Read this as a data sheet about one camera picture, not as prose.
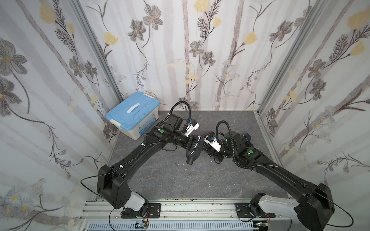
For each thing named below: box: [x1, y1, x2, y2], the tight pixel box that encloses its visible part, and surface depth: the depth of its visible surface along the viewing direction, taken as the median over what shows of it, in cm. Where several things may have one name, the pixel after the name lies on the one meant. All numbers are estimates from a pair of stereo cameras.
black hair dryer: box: [185, 138, 205, 166], surface depth 70 cm
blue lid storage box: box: [105, 91, 160, 141], surface depth 100 cm
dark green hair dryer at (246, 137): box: [240, 132, 253, 145], surface depth 100 cm
